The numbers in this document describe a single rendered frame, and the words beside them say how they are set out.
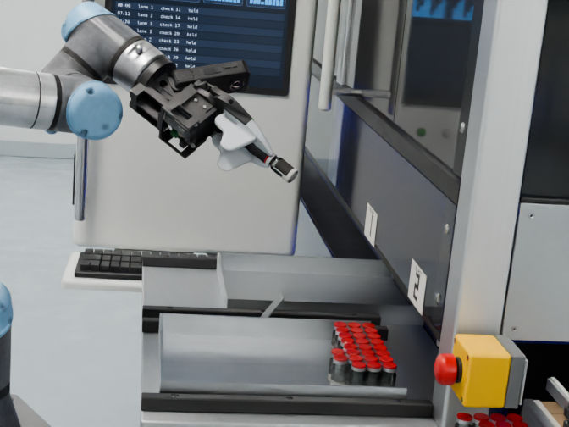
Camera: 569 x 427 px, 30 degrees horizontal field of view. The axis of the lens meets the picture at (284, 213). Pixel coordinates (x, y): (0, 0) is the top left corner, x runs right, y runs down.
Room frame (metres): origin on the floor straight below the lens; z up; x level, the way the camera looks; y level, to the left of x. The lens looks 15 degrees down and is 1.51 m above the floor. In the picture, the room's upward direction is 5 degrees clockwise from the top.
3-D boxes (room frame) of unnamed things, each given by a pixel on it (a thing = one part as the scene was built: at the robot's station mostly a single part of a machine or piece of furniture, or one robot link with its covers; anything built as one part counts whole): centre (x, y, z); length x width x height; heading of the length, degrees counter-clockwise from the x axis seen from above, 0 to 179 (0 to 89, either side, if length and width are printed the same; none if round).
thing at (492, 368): (1.26, -0.27, 1.00); 0.08 x 0.07 x 0.07; 98
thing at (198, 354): (1.47, 0.00, 0.90); 0.34 x 0.26 x 0.04; 98
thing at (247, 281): (1.83, -0.07, 0.90); 0.34 x 0.26 x 0.04; 98
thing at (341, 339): (1.49, -0.11, 0.90); 0.18 x 0.02 x 0.05; 8
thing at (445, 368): (1.25, -0.23, 0.99); 0.04 x 0.04 x 0.04; 8
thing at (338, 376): (1.43, -0.10, 0.90); 0.02 x 0.02 x 0.05
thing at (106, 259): (2.12, 0.22, 0.82); 0.40 x 0.14 x 0.02; 97
